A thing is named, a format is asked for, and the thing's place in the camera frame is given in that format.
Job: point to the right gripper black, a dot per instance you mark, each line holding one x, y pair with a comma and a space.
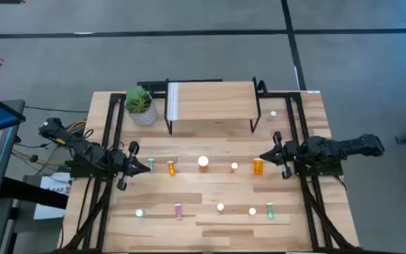
294, 152

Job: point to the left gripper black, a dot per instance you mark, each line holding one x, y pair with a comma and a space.
119, 162

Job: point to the green medicine bottle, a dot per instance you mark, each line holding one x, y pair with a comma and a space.
270, 211
151, 165
139, 213

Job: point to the large orange medicine bottle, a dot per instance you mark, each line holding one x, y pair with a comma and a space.
203, 161
258, 167

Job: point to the small orange medicine bottle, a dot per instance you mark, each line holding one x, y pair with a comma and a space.
252, 211
234, 165
171, 168

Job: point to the pink medicine bottle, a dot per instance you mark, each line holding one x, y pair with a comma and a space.
220, 207
273, 113
178, 211

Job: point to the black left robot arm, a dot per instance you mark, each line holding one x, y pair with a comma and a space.
90, 153

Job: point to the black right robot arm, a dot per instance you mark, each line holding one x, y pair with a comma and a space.
347, 145

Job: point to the wooden shelf black legs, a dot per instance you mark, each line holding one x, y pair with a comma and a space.
217, 100

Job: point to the succulent in patterned pot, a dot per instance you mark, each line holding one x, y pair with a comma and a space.
143, 113

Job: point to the white printed paper sheet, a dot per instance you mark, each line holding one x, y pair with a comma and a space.
56, 181

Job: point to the black power strip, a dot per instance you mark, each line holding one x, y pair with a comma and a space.
152, 86

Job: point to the black stand beam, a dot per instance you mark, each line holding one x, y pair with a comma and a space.
30, 192

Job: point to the black aluminium rig frame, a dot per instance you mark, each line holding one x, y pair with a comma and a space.
102, 211

